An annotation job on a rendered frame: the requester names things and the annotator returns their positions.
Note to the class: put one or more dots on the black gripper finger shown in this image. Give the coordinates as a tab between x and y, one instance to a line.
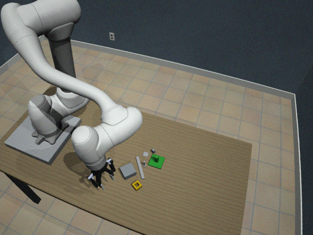
97	182
110	162

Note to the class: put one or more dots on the yellow square nut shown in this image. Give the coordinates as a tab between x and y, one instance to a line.
134	185

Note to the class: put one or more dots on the green square plate with square peg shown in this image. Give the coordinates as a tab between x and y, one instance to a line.
156	161

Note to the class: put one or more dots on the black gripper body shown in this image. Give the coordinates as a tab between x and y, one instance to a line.
95	173

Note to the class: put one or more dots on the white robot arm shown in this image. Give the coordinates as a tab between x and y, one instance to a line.
55	19

